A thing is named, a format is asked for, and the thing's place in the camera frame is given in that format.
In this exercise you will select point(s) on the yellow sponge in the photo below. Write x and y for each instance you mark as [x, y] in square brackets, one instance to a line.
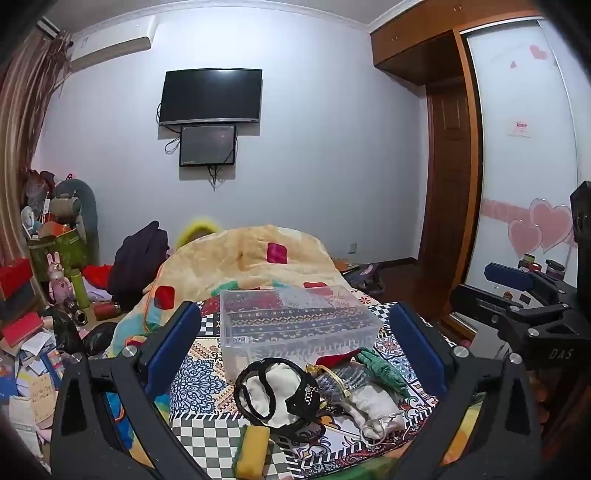
[253, 452]

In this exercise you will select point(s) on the red box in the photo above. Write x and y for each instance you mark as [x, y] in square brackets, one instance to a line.
[14, 277]

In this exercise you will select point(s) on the dark jacket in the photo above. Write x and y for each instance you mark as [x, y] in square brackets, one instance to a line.
[136, 263]

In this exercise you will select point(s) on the black flask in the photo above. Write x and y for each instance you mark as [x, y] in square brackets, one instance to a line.
[76, 314]

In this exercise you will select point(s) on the black wall television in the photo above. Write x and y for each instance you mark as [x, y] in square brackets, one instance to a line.
[210, 96]

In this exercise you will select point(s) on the pile of papers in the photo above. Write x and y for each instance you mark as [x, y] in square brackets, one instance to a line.
[27, 383]

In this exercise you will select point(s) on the wooden overhead cabinet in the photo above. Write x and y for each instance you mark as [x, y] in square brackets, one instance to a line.
[411, 46]

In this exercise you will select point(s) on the white sliding wardrobe door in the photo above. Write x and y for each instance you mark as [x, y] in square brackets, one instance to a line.
[521, 152]

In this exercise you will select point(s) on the green gift bag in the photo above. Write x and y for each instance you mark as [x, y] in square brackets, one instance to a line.
[69, 249]

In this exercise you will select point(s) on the grey striped sock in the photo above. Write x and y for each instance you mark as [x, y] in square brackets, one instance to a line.
[353, 381]

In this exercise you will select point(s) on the brown wooden door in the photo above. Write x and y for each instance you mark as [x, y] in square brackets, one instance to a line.
[445, 184]

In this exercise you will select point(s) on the black plastic bag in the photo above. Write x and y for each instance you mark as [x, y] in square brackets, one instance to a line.
[69, 334]

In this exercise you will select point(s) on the small jars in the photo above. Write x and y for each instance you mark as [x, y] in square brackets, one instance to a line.
[545, 268]

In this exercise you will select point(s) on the green knitted cloth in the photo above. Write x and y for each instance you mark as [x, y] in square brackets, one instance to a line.
[381, 371]

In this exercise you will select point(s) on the red garment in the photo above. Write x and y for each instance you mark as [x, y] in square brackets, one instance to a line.
[98, 276]

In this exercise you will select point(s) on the green bottle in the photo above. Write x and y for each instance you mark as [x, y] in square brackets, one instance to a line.
[81, 288]

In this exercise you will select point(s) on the black and white underwear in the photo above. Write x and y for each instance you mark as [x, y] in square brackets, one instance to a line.
[302, 397]

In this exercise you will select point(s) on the gold hair clip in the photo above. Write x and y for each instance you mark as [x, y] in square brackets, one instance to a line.
[339, 381]

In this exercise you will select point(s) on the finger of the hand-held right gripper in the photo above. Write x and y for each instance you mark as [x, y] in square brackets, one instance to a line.
[508, 276]
[480, 302]

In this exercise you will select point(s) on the wall socket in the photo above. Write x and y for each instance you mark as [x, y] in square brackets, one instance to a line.
[352, 248]

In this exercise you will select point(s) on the small black wall monitor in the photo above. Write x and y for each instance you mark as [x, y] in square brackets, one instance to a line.
[207, 145]

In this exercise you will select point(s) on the striped brown curtain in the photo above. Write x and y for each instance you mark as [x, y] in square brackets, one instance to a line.
[25, 101]

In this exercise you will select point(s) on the white paper label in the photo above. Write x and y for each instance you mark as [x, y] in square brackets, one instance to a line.
[520, 128]

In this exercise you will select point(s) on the red cloth strip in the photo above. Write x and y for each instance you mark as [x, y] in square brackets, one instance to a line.
[337, 357]

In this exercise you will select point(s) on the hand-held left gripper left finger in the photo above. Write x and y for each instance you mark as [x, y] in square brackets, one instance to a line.
[183, 339]

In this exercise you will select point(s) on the white sock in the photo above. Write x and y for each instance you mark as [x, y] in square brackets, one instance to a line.
[281, 383]

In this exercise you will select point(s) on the red bottle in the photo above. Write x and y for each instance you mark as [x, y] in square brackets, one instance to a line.
[107, 310]

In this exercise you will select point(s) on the clear plastic storage box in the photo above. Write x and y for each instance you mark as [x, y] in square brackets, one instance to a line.
[300, 337]

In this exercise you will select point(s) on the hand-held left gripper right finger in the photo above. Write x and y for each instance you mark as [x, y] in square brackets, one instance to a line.
[415, 344]

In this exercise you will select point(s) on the dark backpack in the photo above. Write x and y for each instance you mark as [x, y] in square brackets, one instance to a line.
[367, 279]

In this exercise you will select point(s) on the red book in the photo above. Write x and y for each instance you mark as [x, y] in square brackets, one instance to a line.
[23, 328]

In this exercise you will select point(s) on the yellow quilt with red squares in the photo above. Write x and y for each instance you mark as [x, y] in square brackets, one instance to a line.
[231, 263]

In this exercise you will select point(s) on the pink rabbit figure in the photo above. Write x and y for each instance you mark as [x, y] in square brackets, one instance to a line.
[59, 279]

